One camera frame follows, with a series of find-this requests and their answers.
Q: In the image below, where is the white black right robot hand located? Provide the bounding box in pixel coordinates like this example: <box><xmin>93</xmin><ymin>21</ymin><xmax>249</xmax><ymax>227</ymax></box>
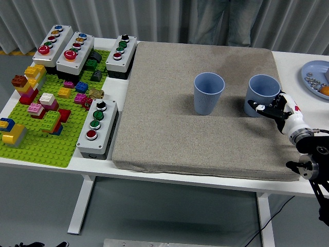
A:
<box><xmin>247</xmin><ymin>90</ymin><xmax>310</xmax><ymax>137</ymax></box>

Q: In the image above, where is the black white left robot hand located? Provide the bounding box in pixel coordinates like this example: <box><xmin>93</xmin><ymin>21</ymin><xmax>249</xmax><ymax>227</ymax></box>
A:
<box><xmin>12</xmin><ymin>241</ymin><xmax>70</xmax><ymax>247</ymax></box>

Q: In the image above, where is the blue ribbed plastic cup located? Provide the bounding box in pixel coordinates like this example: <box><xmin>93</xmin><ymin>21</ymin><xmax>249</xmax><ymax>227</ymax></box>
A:
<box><xmin>193</xmin><ymin>72</ymin><xmax>226</xmax><ymax>116</ymax></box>
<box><xmin>243</xmin><ymin>74</ymin><xmax>281</xmax><ymax>118</ymax></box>

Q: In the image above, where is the blue plate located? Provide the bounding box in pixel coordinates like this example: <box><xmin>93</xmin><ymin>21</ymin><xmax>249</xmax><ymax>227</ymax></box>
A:
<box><xmin>300</xmin><ymin>60</ymin><xmax>329</xmax><ymax>100</ymax></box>

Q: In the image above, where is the white table leg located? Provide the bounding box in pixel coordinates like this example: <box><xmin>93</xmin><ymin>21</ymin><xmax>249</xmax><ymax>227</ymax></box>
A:
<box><xmin>67</xmin><ymin>174</ymin><xmax>96</xmax><ymax>235</ymax></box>
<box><xmin>256</xmin><ymin>192</ymin><xmax>276</xmax><ymax>247</ymax></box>

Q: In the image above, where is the green brick baseplate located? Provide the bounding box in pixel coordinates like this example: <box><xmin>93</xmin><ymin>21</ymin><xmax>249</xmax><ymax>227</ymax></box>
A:
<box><xmin>0</xmin><ymin>48</ymin><xmax>112</xmax><ymax>169</ymax></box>

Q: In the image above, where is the white pleated curtain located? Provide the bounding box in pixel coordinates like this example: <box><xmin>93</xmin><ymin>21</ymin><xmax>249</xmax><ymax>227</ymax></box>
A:
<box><xmin>0</xmin><ymin>0</ymin><xmax>329</xmax><ymax>56</ymax></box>

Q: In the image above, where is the person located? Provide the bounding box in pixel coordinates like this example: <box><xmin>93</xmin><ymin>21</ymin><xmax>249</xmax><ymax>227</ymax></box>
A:
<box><xmin>189</xmin><ymin>0</ymin><xmax>252</xmax><ymax>47</ymax></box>

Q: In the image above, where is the blue yellow grey brick stack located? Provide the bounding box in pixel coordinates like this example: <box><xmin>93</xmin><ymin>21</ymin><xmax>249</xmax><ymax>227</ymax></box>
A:
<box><xmin>0</xmin><ymin>117</ymin><xmax>28</xmax><ymax>148</ymax></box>

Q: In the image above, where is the grey-brown cushion mat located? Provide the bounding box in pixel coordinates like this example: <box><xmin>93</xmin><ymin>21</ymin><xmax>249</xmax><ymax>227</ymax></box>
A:
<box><xmin>112</xmin><ymin>41</ymin><xmax>305</xmax><ymax>182</ymax></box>

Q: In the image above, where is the green orange blue brick stack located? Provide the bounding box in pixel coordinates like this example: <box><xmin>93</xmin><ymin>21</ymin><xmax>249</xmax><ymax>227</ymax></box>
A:
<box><xmin>39</xmin><ymin>110</ymin><xmax>64</xmax><ymax>136</ymax></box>

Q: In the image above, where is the pink white red brick stack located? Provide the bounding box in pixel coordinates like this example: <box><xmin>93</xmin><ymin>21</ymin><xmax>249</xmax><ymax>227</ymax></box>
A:
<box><xmin>27</xmin><ymin>102</ymin><xmax>46</xmax><ymax>119</ymax></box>

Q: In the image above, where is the four-button grey control box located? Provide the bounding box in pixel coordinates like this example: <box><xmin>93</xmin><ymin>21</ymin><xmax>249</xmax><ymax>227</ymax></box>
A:
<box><xmin>105</xmin><ymin>34</ymin><xmax>138</xmax><ymax>80</ymax></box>
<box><xmin>76</xmin><ymin>98</ymin><xmax>120</xmax><ymax>161</ymax></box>

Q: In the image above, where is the small yellow brick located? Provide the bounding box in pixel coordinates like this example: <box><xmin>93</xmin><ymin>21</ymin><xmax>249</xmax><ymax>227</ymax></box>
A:
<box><xmin>58</xmin><ymin>87</ymin><xmax>72</xmax><ymax>99</ymax></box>

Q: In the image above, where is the yellow pink red brick tower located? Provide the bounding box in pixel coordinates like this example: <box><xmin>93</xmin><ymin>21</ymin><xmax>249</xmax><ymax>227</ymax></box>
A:
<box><xmin>11</xmin><ymin>64</ymin><xmax>47</xmax><ymax>105</ymax></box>

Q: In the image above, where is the dark green brick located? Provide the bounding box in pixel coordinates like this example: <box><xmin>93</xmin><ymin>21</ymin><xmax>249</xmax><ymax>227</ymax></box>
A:
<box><xmin>85</xmin><ymin>58</ymin><xmax>98</xmax><ymax>72</ymax></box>

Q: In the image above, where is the yellow floor tape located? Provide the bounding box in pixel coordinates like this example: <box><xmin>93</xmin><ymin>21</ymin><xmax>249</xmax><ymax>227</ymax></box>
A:
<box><xmin>0</xmin><ymin>50</ymin><xmax>35</xmax><ymax>56</ymax></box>

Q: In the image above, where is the five-button grey control box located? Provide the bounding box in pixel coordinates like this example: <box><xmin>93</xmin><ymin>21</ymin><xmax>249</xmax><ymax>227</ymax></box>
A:
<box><xmin>56</xmin><ymin>31</ymin><xmax>95</xmax><ymax>83</ymax></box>
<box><xmin>32</xmin><ymin>24</ymin><xmax>75</xmax><ymax>75</ymax></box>

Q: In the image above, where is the black floor cable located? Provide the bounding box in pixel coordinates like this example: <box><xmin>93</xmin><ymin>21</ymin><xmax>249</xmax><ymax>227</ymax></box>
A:
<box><xmin>244</xmin><ymin>195</ymin><xmax>296</xmax><ymax>247</ymax></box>

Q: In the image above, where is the grey metal base plate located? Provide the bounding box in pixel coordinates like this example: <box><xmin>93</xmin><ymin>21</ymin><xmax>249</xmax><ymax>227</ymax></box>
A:
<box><xmin>103</xmin><ymin>238</ymin><xmax>263</xmax><ymax>247</ymax></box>

